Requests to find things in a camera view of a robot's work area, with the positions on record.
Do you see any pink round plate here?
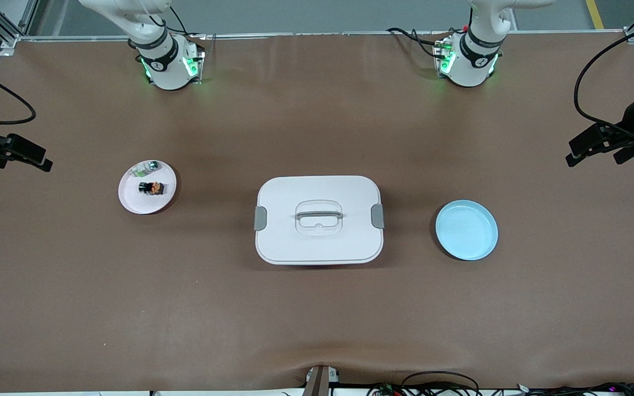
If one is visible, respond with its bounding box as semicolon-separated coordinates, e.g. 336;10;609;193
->
118;160;178;215

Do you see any blue round plate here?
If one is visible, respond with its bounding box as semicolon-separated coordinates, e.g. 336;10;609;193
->
435;199;499;261

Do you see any white lidded storage box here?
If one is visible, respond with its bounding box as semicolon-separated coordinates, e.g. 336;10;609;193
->
254;175;385;266

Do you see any brown table mat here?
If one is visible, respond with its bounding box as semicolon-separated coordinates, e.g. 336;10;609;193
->
0;30;634;394

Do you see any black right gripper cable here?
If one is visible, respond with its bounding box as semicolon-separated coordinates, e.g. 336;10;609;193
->
0;62;37;125

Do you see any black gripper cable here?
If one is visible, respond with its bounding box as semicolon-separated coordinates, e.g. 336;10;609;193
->
0;62;37;125
573;15;634;133

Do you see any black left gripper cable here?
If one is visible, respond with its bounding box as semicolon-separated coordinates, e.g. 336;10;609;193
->
573;15;634;133

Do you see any green push button switch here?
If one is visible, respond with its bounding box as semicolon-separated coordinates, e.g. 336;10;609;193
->
132;160;161;178

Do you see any black right arm base cable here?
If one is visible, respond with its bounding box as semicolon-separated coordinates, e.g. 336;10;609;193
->
146;0;207;42

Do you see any black arm base cable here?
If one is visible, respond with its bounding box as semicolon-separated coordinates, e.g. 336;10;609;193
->
386;26;444;58
146;0;207;42

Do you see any black left arm base cable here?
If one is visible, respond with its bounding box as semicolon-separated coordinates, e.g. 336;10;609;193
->
386;26;444;58

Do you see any black cable bundle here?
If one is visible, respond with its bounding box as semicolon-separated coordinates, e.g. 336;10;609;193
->
367;379;634;396

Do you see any black looped cable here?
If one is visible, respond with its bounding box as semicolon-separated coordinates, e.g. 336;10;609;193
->
401;371;481;396

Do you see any grey box lid handle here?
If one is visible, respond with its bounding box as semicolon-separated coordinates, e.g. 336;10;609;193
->
294;209;344;227

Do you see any aluminium camera post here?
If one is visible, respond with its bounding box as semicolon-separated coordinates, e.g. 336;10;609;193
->
302;364;341;396

